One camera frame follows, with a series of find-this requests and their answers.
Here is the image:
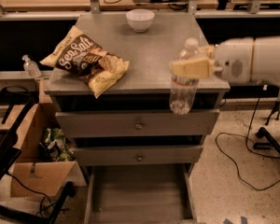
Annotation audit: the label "clear plastic water bottle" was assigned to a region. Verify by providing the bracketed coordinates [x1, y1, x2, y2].
[169, 37, 199, 115]

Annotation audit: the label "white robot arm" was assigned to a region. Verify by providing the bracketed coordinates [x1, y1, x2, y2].
[170, 36, 280, 88]

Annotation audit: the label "green snack bags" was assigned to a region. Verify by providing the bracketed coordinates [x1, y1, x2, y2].
[39, 128, 74, 161]

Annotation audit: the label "black tripod stand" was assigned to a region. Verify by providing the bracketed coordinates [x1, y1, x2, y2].
[253, 89, 280, 157]

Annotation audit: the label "white ceramic bowl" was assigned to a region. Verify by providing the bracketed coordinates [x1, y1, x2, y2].
[126, 9, 155, 33]

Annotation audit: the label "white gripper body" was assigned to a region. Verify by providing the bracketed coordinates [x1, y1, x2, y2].
[215, 37, 254, 83]

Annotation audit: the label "sea salt chip bag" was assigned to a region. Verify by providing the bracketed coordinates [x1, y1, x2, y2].
[40, 26, 130, 98]

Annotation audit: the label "black floor cable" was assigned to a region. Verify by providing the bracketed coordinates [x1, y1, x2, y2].
[215, 84, 280, 192]

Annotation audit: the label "brown cardboard box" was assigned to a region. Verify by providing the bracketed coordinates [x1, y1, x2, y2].
[0, 100, 86, 197]

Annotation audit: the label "grey open bottom drawer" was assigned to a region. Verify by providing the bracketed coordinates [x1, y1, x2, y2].
[83, 164, 197, 224]

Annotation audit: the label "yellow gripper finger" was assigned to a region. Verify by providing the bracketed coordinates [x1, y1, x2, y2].
[197, 45, 215, 59]
[171, 57, 214, 79]

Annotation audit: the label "grey middle drawer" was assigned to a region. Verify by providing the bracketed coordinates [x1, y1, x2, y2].
[74, 145, 203, 166]

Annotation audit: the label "grey drawer cabinet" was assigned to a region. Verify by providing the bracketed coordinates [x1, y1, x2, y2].
[45, 10, 231, 224]

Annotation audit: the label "grey top drawer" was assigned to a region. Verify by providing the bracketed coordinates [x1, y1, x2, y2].
[56, 109, 219, 138]

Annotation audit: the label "clear sanitizer bottle left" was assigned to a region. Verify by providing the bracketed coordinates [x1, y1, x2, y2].
[22, 55, 41, 78]

